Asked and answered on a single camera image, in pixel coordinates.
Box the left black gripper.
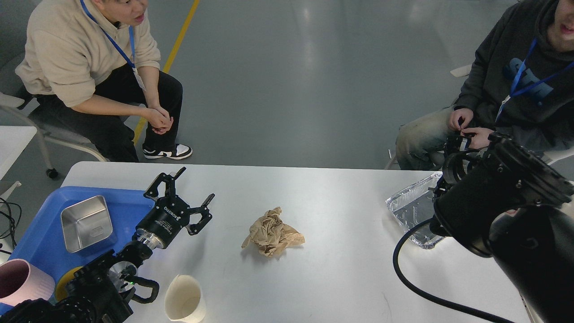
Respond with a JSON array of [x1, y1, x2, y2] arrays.
[[135, 167, 215, 249]]

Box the brown paper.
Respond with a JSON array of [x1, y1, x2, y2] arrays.
[[241, 206, 306, 258]]

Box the cream paper cup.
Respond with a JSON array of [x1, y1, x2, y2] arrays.
[[164, 275, 207, 323]]

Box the small steel rectangular tin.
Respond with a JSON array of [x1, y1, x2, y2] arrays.
[[60, 196, 117, 255]]

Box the dark teal mug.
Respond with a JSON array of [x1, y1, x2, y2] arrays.
[[55, 266, 82, 302]]

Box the aluminium foil tray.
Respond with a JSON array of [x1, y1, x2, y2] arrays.
[[386, 171, 444, 249]]

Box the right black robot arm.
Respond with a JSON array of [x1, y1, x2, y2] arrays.
[[393, 131, 574, 323]]

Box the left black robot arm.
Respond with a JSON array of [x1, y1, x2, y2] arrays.
[[1, 170, 214, 323]]

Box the blue plastic tray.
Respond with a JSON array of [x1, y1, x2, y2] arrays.
[[0, 186, 155, 314]]

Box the person in beige shirt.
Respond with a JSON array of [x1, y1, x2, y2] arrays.
[[16, 0, 193, 163]]

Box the pink ribbed mug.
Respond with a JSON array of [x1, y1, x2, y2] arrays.
[[0, 259, 56, 306]]

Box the white side table left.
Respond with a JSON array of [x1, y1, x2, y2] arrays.
[[0, 126, 37, 179]]

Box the grey office chair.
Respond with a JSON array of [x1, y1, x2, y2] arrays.
[[0, 53, 107, 179]]

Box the white chair of right person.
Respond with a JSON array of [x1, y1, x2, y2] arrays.
[[450, 64, 574, 164]]

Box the person in grey hoodie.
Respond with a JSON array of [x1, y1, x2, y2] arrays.
[[396, 0, 574, 171]]

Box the black cables at left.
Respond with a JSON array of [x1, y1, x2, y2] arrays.
[[0, 197, 22, 256]]

